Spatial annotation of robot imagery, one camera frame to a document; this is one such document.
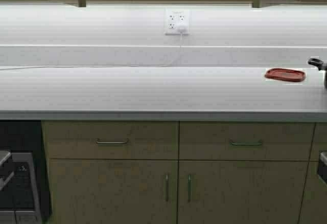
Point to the far right drawer front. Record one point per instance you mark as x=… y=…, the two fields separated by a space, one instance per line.
x=319 y=141

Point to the right lower drawer front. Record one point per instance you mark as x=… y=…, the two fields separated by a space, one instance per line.
x=261 y=141

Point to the red plastic container lid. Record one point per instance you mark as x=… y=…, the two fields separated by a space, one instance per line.
x=282 y=74

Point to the drawer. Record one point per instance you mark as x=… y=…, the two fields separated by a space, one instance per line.
x=261 y=141
x=319 y=141
x=111 y=140

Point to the white wall power outlet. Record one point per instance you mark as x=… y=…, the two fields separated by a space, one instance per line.
x=175 y=17

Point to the white charger plug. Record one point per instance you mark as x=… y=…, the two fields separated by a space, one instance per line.
x=182 y=29

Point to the dark pot at right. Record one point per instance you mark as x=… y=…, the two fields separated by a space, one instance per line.
x=321 y=66

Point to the left lower drawer front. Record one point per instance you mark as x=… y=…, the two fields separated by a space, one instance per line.
x=111 y=140

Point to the robot base right bracket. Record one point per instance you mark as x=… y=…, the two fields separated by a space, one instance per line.
x=322 y=166

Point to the robot base left bracket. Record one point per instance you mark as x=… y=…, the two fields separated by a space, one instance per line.
x=7 y=168

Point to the stainless steel microwave oven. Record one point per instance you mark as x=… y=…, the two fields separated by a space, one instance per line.
x=19 y=199

